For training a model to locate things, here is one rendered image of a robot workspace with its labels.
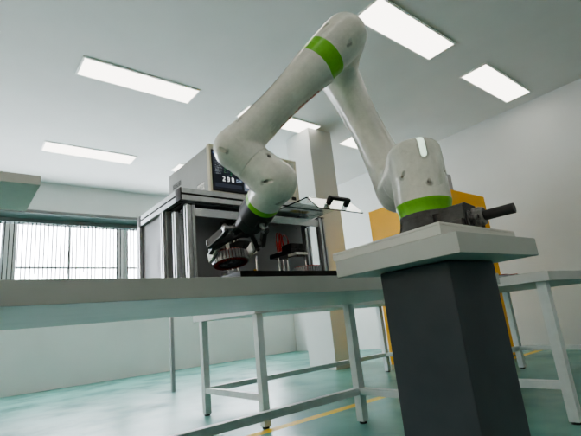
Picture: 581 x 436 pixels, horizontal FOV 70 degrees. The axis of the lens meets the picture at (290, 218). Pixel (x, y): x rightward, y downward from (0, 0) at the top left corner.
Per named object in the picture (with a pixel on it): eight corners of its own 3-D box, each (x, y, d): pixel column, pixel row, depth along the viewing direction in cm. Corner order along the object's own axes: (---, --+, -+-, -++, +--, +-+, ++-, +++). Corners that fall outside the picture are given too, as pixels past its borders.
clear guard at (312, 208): (363, 213, 164) (361, 199, 165) (318, 208, 149) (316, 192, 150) (309, 232, 188) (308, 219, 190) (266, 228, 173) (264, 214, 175)
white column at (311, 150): (360, 364, 542) (329, 132, 622) (336, 369, 514) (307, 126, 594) (334, 364, 579) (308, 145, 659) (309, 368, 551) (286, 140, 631)
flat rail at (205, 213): (321, 227, 183) (320, 220, 184) (189, 215, 144) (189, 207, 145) (319, 227, 184) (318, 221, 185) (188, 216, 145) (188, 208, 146)
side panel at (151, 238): (172, 298, 150) (169, 212, 158) (164, 298, 148) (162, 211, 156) (144, 304, 171) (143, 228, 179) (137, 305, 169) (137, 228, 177)
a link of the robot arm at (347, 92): (423, 208, 123) (345, 64, 136) (443, 189, 107) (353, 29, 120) (384, 225, 122) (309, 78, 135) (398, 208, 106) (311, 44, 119)
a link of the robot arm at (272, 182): (290, 193, 94) (312, 172, 102) (248, 157, 95) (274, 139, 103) (266, 227, 104) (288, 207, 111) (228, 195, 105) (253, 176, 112)
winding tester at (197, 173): (300, 204, 183) (295, 161, 188) (211, 193, 156) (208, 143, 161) (251, 226, 212) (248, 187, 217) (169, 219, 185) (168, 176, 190)
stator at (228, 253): (255, 257, 124) (252, 246, 125) (220, 259, 118) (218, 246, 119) (241, 270, 132) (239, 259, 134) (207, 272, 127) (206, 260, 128)
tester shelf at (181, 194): (323, 214, 187) (322, 205, 188) (181, 199, 144) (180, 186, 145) (266, 236, 219) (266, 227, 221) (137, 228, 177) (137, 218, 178)
